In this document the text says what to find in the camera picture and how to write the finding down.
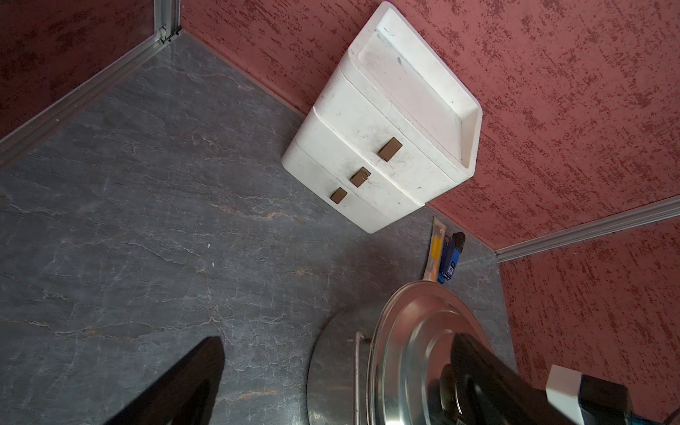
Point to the stainless steel pot lid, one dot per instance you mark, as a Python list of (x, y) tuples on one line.
[(409, 374)]

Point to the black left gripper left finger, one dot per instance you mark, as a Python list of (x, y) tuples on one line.
[(185, 394)]

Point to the aluminium corner post right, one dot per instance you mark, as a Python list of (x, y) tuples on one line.
[(633, 218)]

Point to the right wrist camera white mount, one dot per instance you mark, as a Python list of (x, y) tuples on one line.
[(586, 399)]

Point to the white three-drawer organizer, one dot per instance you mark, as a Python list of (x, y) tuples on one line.
[(393, 128)]

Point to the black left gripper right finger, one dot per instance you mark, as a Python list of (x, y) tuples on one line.
[(483, 390)]

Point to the blue black stapler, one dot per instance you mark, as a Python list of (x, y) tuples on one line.
[(452, 249)]

